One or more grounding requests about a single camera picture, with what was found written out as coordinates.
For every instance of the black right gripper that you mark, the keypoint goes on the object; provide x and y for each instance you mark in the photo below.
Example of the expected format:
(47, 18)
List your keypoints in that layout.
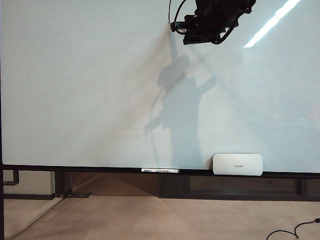
(220, 12)

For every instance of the pale glass whiteboard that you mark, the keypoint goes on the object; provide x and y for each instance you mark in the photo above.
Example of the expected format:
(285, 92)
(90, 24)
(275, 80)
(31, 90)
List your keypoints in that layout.
(75, 75)

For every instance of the white rounded whiteboard eraser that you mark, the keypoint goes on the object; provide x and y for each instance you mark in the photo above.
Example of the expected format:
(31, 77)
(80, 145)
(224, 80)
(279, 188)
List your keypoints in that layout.
(237, 165)

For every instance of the white marker pen with barcode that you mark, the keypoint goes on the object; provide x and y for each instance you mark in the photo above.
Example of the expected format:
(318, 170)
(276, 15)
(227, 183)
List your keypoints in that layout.
(160, 171)

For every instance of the dark brown low cabinet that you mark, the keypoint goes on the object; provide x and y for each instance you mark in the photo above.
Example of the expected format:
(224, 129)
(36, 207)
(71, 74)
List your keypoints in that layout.
(175, 186)

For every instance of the black floor plate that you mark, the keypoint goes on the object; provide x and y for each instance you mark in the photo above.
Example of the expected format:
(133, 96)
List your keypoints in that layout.
(82, 194)

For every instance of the black whiteboard tray rail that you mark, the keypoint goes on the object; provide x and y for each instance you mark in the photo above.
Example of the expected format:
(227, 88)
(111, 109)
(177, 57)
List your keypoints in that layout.
(75, 168)

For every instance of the black bent tube bracket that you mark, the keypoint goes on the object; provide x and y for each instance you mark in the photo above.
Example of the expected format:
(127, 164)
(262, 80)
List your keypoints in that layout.
(16, 177)

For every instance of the black whiteboard stand frame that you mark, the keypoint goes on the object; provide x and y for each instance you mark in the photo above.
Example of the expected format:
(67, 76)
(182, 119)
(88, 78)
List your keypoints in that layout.
(1, 200)

